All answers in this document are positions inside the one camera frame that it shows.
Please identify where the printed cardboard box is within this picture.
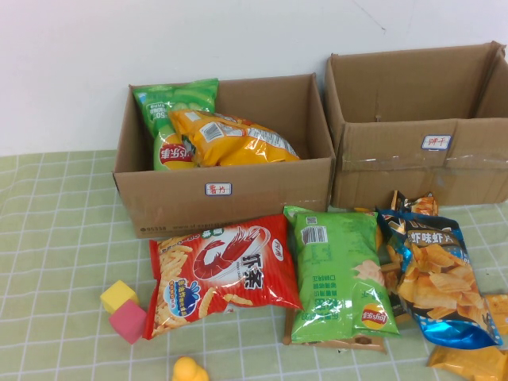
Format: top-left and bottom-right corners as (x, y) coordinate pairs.
(111, 73), (337, 239)

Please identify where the green chip bag with barcode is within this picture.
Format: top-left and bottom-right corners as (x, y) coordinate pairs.
(283, 205), (400, 344)

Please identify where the printed yellow cracker packet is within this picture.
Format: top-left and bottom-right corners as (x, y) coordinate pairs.
(482, 293), (508, 334)

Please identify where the pink foam cube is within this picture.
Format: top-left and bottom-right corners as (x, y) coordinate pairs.
(108, 299), (148, 345)

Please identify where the green checkered tablecloth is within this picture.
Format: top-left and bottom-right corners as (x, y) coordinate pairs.
(0, 150), (508, 381)

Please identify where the large yellow chip bag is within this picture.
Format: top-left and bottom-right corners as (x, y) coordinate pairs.
(168, 109), (301, 167)

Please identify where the plain yellow snack packet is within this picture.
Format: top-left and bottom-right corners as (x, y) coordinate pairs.
(426, 344), (508, 381)

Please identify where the yellow rubber duck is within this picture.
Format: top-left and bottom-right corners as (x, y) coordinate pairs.
(171, 356), (210, 381)

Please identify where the red shrimp stick bag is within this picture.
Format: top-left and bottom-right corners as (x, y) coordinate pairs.
(142, 214), (303, 341)

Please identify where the yellow foam cube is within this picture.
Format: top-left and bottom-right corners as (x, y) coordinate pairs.
(99, 279), (139, 314)

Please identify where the taped cardboard box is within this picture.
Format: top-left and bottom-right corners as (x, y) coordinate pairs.
(323, 40), (508, 210)

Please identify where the green cucumber chip bag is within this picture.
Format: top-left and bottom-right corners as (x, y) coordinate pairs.
(133, 78), (219, 171)

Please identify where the blue shrimp chip bag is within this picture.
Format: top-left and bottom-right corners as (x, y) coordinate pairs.
(375, 206), (503, 350)

